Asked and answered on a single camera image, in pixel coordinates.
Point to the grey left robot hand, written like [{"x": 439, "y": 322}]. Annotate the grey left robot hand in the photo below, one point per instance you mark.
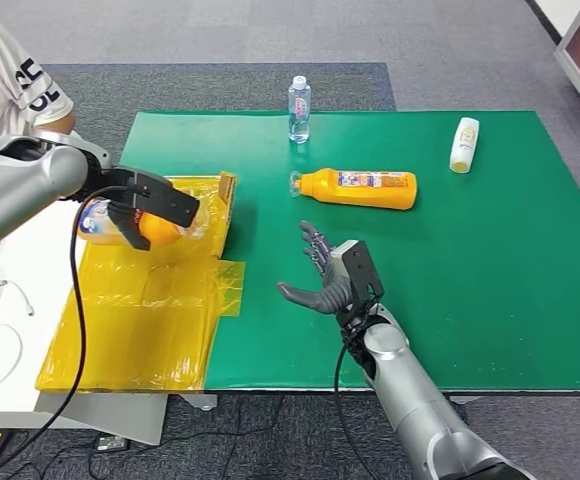
[{"x": 130, "y": 225}]

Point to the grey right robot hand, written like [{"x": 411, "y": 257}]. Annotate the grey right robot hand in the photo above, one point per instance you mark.
[{"x": 328, "y": 295}]

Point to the orange detergent bottle clear cap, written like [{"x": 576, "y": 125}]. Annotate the orange detergent bottle clear cap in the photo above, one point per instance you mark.
[
  {"x": 162, "y": 232},
  {"x": 365, "y": 193}
]

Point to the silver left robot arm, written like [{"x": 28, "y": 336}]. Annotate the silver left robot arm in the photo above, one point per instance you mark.
[{"x": 20, "y": 185}]

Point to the person's left forearm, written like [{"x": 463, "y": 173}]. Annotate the person's left forearm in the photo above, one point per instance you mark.
[{"x": 62, "y": 124}]

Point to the clear water bottle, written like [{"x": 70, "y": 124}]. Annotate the clear water bottle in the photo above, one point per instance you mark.
[{"x": 299, "y": 112}]

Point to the white lotion bottle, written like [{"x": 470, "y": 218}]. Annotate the white lotion bottle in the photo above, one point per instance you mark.
[{"x": 463, "y": 146}]

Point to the yellow plastic wrapped cardboard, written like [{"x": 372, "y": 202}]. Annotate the yellow plastic wrapped cardboard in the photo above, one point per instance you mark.
[{"x": 134, "y": 318}]

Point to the green table mat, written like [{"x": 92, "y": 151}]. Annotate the green table mat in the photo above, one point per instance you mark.
[{"x": 470, "y": 265}]

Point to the white table foot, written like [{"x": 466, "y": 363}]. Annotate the white table foot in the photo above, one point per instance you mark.
[{"x": 200, "y": 401}]

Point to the floor power strip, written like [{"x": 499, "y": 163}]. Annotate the floor power strip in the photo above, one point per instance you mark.
[{"x": 113, "y": 442}]

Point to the person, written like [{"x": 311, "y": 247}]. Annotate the person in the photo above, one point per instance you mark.
[{"x": 0, "y": 86}]

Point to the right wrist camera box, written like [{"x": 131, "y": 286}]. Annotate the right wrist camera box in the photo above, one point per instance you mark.
[{"x": 357, "y": 272}]

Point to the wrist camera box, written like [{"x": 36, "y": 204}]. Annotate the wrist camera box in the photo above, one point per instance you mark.
[
  {"x": 357, "y": 272},
  {"x": 165, "y": 199}
]

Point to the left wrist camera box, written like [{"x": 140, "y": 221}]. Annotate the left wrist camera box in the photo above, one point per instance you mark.
[{"x": 165, "y": 199}]

